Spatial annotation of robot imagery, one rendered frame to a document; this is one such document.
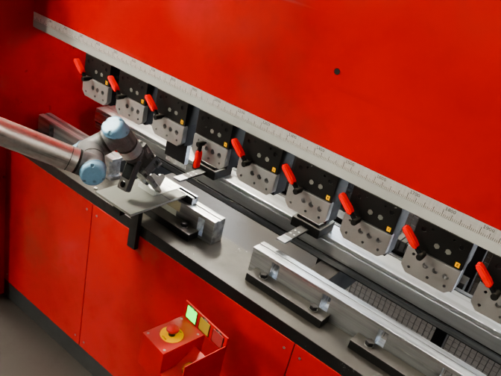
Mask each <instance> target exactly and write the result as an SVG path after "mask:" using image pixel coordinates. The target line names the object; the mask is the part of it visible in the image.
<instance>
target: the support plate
mask: <svg viewBox="0 0 501 376"><path fill-rule="evenodd" d="M138 180H139V179H138ZM138 180H137V179H135V181H134V183H133V186H132V189H131V191H130V192H125V191H123V190H121V189H119V188H118V187H117V186H118V185H115V186H112V187H108V188H105V189H100V190H98V191H95V194H96V195H98V196H100V197H101V198H103V199H104V200H105V201H107V202H109V203H110V204H112V205H113V206H114V207H116V208H118V209H119V210H120V211H122V212H123V213H125V214H127V215H128V216H129V217H131V216H135V215H137V214H140V213H144V212H145V211H148V210H152V209H154V208H156V207H160V206H162V205H164V204H168V203H170V202H173V201H176V200H178V199H181V198H185V197H186V194H184V193H182V192H181V191H179V190H178V189H174V190H172V191H169V192H165V193H163V194H162V195H156V196H152V195H151V194H149V193H148V192H146V191H144V190H143V189H142V188H140V187H138V183H139V181H138ZM163 195H164V196H165V197H164V196H163ZM166 197H167V198H166ZM168 198H169V199H170V200H169V199H168Z"/></svg>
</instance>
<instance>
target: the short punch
mask: <svg viewBox="0 0 501 376"><path fill-rule="evenodd" d="M190 149H191V145H187V146H182V145H178V146H176V145H174V144H172V143H171V142H169V141H166V150H165V154H166V159H167V160H169V161H171V162H173V163H174V164H176V165H178V166H179V167H181V168H183V169H186V164H188V162H189V154H190Z"/></svg>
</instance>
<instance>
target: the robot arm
mask: <svg viewBox="0 0 501 376"><path fill-rule="evenodd" d="M0 146H1V147H4V148H7V149H10V150H11V151H15V152H18V153H20V154H23V155H25V156H28V157H31V158H34V159H36V160H39V161H42V162H44V163H47V164H49V165H52V166H55V167H57V168H60V169H63V170H66V171H68V172H71V173H73V174H76V175H79V176H80V178H81V180H82V181H83V182H84V183H85V184H87V185H90V186H95V185H98V184H100V183H101V182H103V180H104V179H105V177H106V171H107V167H106V164H105V158H104V156H105V155H107V154H109V153H111V152H113V151H115V150H117V152H118V153H119V154H120V155H121V156H122V158H123V159H124V160H125V161H126V164H125V167H124V170H123V172H122V176H121V177H120V180H119V183H118V186H117V187H118V188H119V189H121V190H123V191H125V192H130V191H131V189H132V186H133V183H134V181H135V179H136V177H138V179H140V180H141V182H143V184H145V185H149V184H150V185H151V186H152V188H153V189H154V190H155V192H161V189H160V186H161V184H162V182H163V181H164V179H165V175H164V174H161V175H159V176H157V175H156V174H154V173H153V174H151V173H152V172H153V171H154V170H155V169H156V168H159V167H160V166H161V165H162V163H161V161H160V160H159V158H158V157H157V156H156V155H155V154H153V152H152V151H151V150H150V148H149V147H148V145H147V144H146V143H145V142H143V141H141V140H138V139H137V138H136V137H135V135H134V134H133V132H132V131H131V129H130V127H129V125H128V124H126V123H125V121H124V120H123V119H122V118H121V117H119V116H111V117H109V118H108V119H106V121H105V122H103V124H102V126H101V131H99V132H98V133H96V134H93V135H92V136H90V137H87V138H86V139H84V140H80V141H78V142H77V143H76V144H74V145H70V144H67V143H65V142H62V141H59V140H56V139H55V138H52V137H49V136H47V135H45V134H42V133H40V132H38V131H35V130H32V129H30V128H27V127H25V126H23V125H20V124H17V123H15V122H12V121H10V120H8V119H5V118H2V117H0Z"/></svg>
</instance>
